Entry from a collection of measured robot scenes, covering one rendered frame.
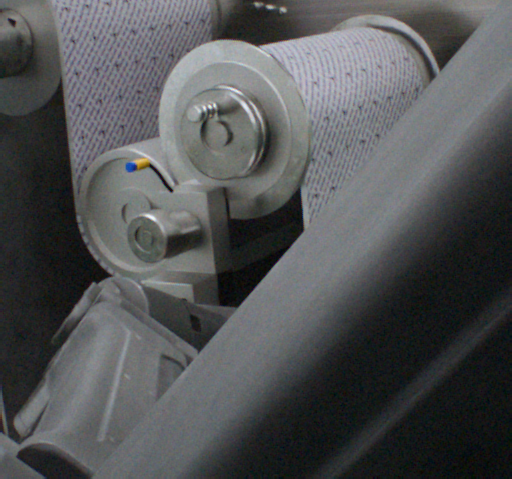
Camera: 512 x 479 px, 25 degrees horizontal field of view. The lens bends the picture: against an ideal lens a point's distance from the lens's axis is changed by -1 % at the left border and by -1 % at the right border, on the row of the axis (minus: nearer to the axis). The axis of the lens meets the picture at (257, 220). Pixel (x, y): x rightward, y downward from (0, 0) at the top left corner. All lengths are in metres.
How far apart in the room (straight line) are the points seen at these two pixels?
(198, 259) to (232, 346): 0.81
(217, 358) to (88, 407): 0.26
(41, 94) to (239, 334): 0.94
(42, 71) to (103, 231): 0.16
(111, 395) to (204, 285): 0.50
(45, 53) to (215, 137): 0.22
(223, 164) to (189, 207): 0.05
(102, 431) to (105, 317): 0.22
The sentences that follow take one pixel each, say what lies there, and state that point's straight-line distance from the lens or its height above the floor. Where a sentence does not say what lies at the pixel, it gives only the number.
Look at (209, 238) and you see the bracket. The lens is 0.95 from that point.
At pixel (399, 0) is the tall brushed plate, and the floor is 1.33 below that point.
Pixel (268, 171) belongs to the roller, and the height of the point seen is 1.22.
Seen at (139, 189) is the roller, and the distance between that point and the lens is 1.03.
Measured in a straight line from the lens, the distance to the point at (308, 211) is 0.93.
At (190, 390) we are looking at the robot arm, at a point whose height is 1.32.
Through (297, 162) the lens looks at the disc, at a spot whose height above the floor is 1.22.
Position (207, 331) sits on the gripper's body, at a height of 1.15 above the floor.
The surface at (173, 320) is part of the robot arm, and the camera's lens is 0.74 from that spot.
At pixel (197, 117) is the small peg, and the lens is 0.91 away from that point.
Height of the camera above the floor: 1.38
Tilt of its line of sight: 12 degrees down
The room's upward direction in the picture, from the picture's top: 6 degrees counter-clockwise
